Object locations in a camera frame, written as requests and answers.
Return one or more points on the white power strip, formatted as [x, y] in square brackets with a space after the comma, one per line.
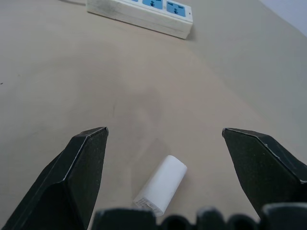
[146, 15]

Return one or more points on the white power adapter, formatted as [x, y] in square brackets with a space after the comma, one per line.
[162, 184]

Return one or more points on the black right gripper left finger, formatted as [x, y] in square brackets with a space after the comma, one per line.
[72, 182]

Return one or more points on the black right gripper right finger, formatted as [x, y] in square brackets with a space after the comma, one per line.
[261, 172]

